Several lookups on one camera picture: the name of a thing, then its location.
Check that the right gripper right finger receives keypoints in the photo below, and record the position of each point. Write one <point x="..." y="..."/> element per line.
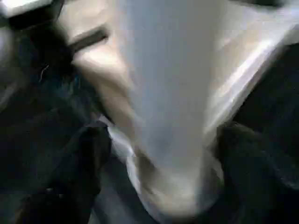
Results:
<point x="261" y="182"/>

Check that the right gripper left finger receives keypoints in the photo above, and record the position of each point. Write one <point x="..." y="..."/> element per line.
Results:
<point x="65" y="186"/>

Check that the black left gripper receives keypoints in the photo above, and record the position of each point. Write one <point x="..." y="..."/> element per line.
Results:
<point x="42" y="51"/>

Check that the white plastic table leg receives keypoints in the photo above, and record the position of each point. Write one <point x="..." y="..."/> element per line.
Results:
<point x="173" y="93"/>

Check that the white plastic table top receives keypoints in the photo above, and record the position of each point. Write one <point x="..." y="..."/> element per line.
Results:
<point x="261" y="46"/>

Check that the black work mat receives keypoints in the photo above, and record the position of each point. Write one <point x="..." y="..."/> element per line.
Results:
<point x="37" y="140"/>

